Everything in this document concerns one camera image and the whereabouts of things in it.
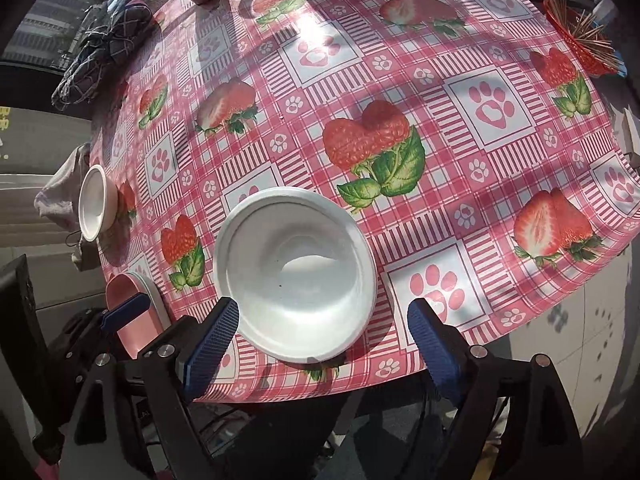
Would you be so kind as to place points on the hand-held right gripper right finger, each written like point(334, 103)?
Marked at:
point(435, 355)

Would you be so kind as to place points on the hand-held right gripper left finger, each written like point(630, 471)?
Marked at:
point(210, 350)

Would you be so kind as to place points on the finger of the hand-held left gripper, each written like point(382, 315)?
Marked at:
point(125, 312)

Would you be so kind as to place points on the pink plate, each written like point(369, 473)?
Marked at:
point(142, 324)

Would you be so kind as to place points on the large white bowl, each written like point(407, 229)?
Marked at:
point(295, 356)

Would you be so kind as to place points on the medium white bowl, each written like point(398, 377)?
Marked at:
point(300, 280)

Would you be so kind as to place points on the small white bowl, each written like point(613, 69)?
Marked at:
point(92, 205)

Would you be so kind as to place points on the beige cloth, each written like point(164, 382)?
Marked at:
point(60, 195)

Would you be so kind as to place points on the dark plaid cloth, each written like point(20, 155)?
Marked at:
point(100, 55)

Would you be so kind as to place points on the strawberry print pink tablecloth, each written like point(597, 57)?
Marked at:
point(450, 60)

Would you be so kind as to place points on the red basket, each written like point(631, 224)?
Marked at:
point(582, 55)

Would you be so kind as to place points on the bunch of toothpicks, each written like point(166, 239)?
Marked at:
point(590, 30)

